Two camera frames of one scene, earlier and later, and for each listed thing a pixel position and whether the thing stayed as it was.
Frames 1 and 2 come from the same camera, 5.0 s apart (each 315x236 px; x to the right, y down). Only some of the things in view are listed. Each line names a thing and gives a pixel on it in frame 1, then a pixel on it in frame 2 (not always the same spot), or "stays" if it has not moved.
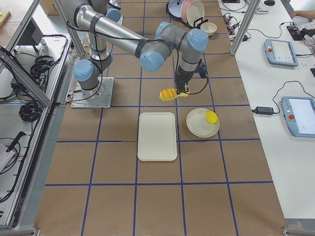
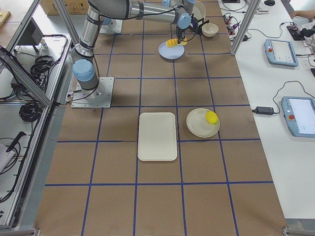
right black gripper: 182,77 to 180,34
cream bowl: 209,27 stays
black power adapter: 265,110 stays
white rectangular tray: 157,136 stays
